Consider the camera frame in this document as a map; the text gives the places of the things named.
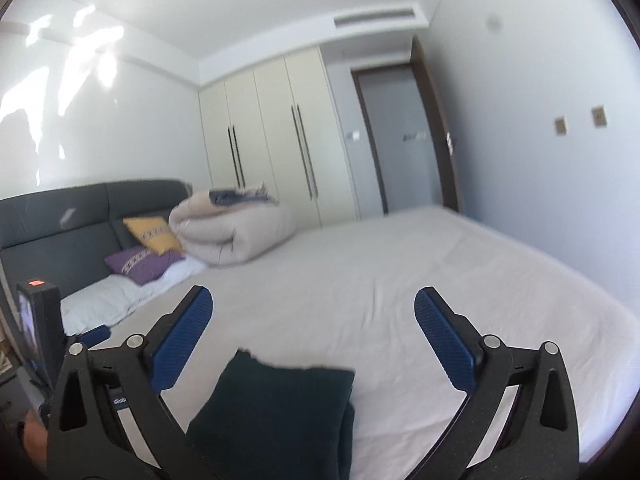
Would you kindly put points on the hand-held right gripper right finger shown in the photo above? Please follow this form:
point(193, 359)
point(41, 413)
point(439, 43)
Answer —
point(445, 340)

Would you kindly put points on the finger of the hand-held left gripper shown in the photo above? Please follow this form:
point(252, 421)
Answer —
point(95, 336)

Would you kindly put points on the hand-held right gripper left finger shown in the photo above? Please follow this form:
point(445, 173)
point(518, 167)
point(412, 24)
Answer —
point(185, 340)

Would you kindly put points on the dark green sweater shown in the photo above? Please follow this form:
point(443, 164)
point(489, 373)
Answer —
point(270, 410)

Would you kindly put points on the person's left forearm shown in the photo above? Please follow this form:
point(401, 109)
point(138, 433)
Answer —
point(34, 442)

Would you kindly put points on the white pillow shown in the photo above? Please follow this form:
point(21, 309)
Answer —
point(100, 300)

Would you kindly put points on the purple patterned pillow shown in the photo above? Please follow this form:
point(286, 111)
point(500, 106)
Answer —
point(145, 265)

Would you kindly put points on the grey padded headboard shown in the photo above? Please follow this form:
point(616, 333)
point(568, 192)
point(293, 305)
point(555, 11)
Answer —
point(50, 230)

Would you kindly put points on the bed with white sheet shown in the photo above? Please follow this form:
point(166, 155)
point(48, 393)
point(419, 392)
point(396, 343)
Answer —
point(375, 270)

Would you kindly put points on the yellow patterned pillow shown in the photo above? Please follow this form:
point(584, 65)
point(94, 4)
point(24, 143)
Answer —
point(152, 232)

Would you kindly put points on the folded beige duvet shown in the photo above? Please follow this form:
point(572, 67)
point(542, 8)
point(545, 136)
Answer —
point(235, 235)

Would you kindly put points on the folded blue beige blanket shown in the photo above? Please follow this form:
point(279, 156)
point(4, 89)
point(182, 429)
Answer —
point(235, 197)

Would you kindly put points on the cream wardrobe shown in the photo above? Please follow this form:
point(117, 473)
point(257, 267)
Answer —
point(270, 120)

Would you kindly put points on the white air vent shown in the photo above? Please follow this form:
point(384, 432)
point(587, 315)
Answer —
point(375, 16)

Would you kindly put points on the white light switch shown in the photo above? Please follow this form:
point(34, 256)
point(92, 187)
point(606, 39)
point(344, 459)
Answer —
point(353, 135)

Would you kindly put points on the beige wall socket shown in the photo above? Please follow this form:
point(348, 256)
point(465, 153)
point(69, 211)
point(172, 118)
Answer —
point(599, 115)
point(560, 125)

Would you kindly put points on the grey door dark frame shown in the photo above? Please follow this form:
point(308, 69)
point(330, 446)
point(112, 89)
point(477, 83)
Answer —
point(429, 90)

